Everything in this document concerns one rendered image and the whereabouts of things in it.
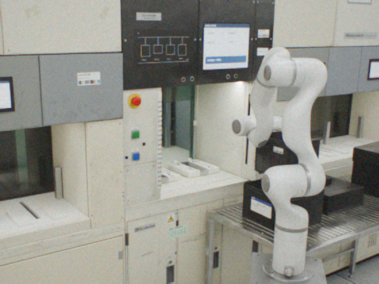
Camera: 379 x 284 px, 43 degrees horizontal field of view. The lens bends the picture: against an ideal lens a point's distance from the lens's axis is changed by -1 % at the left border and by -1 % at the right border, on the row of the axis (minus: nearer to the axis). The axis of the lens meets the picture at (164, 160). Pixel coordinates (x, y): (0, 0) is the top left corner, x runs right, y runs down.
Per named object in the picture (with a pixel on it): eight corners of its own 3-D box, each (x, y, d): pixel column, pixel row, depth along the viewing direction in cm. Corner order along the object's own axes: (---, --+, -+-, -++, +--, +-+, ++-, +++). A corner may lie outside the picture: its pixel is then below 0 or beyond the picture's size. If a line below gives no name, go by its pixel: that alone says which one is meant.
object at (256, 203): (240, 215, 241) (242, 182, 236) (281, 205, 255) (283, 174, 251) (280, 234, 218) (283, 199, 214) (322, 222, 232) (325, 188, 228)
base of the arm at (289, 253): (315, 285, 175) (320, 239, 170) (262, 280, 179) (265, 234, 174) (310, 262, 193) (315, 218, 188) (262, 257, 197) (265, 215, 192)
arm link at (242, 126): (269, 124, 209) (258, 110, 214) (246, 128, 203) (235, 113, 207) (261, 138, 215) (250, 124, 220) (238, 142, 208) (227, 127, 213)
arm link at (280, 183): (314, 230, 177) (320, 168, 171) (268, 236, 172) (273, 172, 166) (297, 218, 188) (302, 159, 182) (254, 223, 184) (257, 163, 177)
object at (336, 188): (327, 216, 241) (329, 191, 237) (284, 198, 265) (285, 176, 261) (364, 205, 256) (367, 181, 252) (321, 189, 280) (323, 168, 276)
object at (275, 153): (251, 177, 236) (254, 113, 229) (281, 172, 247) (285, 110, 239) (287, 191, 216) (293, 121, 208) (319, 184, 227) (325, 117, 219)
